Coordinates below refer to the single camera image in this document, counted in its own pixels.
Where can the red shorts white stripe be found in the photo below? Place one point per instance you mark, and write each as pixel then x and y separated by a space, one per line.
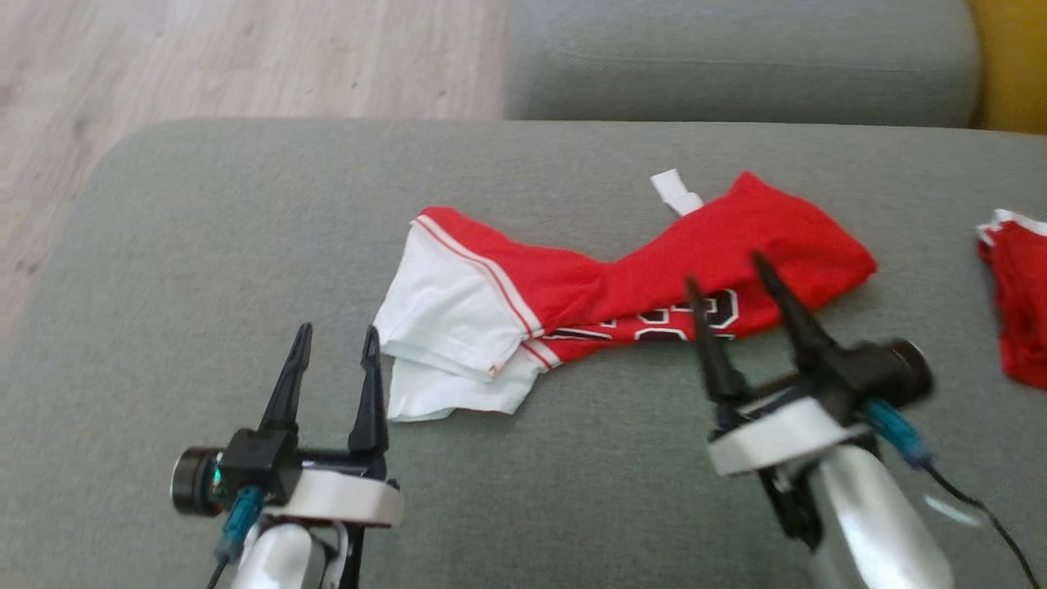
pixel 1022 303

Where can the yellow sofa backrest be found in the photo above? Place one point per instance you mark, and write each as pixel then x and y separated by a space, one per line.
pixel 1014 65

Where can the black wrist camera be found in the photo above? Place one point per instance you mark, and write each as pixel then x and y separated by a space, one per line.
pixel 883 372
pixel 245 466

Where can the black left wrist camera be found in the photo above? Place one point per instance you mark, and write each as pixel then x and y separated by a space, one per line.
pixel 245 466

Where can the red white basketball jersey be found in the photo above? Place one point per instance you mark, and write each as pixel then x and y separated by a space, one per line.
pixel 736 237

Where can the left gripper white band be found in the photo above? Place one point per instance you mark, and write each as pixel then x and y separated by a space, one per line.
pixel 343 499

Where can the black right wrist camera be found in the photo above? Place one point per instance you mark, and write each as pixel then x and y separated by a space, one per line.
pixel 883 372

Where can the small grey sofa seat cushion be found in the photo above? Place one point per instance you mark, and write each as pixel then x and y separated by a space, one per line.
pixel 736 57

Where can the large grey sofa seat cushion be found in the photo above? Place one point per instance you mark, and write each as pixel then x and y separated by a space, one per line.
pixel 204 245

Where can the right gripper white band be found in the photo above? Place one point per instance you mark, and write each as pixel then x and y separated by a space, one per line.
pixel 777 433

